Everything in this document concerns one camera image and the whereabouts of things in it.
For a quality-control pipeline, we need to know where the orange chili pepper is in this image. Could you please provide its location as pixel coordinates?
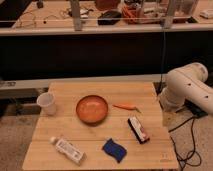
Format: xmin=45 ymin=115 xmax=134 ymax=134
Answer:
xmin=113 ymin=104 xmax=141 ymax=113

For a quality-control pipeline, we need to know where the grey metal post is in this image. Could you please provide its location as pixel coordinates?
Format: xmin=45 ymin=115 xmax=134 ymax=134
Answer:
xmin=70 ymin=0 xmax=82 ymax=31
xmin=163 ymin=0 xmax=176 ymax=29

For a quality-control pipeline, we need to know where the grey metal post left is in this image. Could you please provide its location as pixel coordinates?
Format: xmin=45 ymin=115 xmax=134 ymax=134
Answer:
xmin=70 ymin=0 xmax=82 ymax=31

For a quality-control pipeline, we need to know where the white tube bottle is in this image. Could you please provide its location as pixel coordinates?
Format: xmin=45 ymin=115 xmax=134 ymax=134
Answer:
xmin=50 ymin=137 xmax=85 ymax=165

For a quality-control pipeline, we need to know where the grey metal post right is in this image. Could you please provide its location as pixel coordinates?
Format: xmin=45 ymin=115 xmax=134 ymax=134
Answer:
xmin=163 ymin=0 xmax=176 ymax=29

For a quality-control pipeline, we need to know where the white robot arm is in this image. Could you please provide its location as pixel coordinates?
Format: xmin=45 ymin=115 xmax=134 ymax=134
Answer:
xmin=159 ymin=62 xmax=213 ymax=115

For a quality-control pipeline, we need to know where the black object on bench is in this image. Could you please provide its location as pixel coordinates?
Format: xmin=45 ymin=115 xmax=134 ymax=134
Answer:
xmin=97 ymin=10 xmax=121 ymax=25

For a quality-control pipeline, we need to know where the blue cloth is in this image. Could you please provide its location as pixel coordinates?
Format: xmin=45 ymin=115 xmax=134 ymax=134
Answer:
xmin=102 ymin=139 xmax=127 ymax=163

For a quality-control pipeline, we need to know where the orange crate on bench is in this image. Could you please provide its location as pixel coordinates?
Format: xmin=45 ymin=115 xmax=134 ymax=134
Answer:
xmin=121 ymin=3 xmax=165 ymax=24

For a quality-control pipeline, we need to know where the orange bowl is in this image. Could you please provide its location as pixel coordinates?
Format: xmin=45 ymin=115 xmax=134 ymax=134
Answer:
xmin=76 ymin=95 xmax=108 ymax=125

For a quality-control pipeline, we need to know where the white plastic cup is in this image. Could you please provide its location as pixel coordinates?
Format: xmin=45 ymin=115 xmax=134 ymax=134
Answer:
xmin=36 ymin=92 xmax=56 ymax=116

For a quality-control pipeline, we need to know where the black floor cable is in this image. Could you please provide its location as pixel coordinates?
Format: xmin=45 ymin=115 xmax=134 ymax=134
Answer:
xmin=168 ymin=115 xmax=203 ymax=171

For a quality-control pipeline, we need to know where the black whiteboard eraser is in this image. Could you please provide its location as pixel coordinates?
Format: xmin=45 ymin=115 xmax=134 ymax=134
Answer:
xmin=127 ymin=117 xmax=150 ymax=144

